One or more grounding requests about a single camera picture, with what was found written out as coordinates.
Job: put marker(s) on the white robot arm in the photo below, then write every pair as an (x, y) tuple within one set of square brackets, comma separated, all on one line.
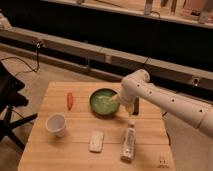
[(196, 113)]

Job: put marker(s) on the black office chair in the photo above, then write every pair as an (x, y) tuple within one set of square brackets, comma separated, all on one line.
[(10, 98)]

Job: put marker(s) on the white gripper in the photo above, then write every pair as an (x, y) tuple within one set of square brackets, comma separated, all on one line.
[(127, 99)]

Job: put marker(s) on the green ceramic bowl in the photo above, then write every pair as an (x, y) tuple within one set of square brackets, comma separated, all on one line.
[(101, 102)]

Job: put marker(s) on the red chili pepper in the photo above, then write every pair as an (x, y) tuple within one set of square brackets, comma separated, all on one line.
[(69, 101)]

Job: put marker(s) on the black rectangular block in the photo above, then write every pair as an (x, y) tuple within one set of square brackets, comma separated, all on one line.
[(136, 107)]

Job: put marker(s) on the white plastic bottle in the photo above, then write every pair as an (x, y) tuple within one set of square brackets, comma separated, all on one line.
[(129, 142)]

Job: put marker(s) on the white paper cup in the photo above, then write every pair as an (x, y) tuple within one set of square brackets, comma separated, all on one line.
[(56, 125)]

